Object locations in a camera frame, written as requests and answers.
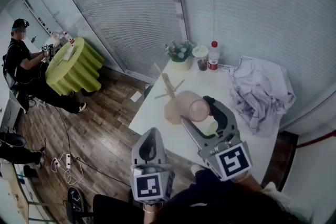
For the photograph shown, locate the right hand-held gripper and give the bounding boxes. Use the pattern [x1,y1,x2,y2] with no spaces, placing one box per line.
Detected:
[180,95,253,182]

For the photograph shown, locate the pink translucent cup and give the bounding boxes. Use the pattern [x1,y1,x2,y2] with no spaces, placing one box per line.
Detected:
[175,90,211,123]

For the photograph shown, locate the black floor cable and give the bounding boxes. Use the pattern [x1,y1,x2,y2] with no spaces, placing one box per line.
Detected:
[54,106,132,188]

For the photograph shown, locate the plastic cup with dark drink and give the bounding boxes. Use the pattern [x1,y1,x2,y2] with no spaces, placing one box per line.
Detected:
[192,45,209,71]

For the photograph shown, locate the black office chair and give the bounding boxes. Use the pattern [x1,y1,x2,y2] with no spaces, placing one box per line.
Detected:
[65,193,148,224]

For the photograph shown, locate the person's dark trousers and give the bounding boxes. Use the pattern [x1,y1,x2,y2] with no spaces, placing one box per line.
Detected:
[157,169,263,224]

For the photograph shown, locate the potted flowers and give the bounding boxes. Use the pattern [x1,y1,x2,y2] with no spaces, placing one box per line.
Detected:
[164,40,195,72]

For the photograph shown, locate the person's right forearm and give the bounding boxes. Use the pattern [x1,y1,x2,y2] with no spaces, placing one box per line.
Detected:
[230,174,263,194]

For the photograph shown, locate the wooden board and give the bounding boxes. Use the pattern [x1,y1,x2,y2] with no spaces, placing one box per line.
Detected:
[0,165,29,224]

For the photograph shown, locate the red-capped plastic bottle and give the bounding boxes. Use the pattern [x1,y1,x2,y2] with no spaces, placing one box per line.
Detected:
[207,40,221,72]

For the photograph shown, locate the black wheeled chair base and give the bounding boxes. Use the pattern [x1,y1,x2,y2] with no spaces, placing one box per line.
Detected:
[67,187,86,221]

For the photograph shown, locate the white side table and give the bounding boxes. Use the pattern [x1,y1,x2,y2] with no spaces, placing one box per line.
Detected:
[43,33,66,48]

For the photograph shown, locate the green tablecloth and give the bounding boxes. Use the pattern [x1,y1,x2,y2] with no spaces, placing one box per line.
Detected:
[45,37,105,97]

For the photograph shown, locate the small red-label bottle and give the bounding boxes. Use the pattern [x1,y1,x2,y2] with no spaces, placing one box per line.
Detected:
[62,30,75,45]

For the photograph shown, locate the person's white sleeve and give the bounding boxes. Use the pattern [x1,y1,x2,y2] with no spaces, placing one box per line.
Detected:
[262,182,313,224]

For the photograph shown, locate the red coat rack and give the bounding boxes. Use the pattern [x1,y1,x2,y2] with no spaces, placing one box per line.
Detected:
[296,130,336,149]

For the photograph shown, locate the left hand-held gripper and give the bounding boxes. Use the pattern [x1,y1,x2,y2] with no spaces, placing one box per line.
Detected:
[130,127,176,203]

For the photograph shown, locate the crumpled white shirt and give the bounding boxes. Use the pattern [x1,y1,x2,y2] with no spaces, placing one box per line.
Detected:
[228,56,297,137]

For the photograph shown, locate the grey window blinds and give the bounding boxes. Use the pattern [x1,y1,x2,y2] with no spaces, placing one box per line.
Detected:
[170,0,336,126]
[47,0,188,80]

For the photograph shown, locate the pale green cup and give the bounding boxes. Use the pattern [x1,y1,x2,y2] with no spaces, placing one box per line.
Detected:
[204,120,219,137]

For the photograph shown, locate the person's left forearm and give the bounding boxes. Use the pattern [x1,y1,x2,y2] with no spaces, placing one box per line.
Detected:
[143,201,161,224]

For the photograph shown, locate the person's white shoe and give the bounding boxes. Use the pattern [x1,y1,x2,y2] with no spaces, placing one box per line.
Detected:
[190,164,205,176]

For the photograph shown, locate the wooden cup stand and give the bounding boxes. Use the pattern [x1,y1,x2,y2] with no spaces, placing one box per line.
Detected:
[153,62,186,125]

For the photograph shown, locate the black round table base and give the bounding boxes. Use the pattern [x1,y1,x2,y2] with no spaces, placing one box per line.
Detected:
[80,87,98,97]

